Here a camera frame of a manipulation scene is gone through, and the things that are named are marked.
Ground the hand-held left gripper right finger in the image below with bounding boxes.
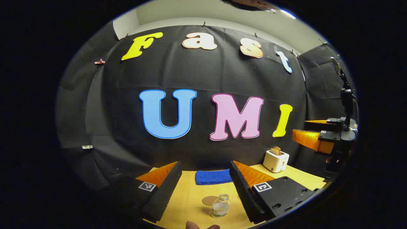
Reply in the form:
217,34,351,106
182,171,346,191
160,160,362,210
230,161,317,225

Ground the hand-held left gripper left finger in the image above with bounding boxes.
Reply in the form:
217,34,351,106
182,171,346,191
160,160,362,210
91,161,183,223

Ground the clear plastic water bottle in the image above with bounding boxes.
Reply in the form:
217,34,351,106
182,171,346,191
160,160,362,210
211,193,231,218

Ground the blue folded towel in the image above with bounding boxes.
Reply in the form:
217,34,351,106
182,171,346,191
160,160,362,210
195,169,233,185

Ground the white toaster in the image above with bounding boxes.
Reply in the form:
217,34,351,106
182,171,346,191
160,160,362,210
263,149,290,173

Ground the black backdrop cloth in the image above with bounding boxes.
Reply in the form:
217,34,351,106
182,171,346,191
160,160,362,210
56,21,358,191

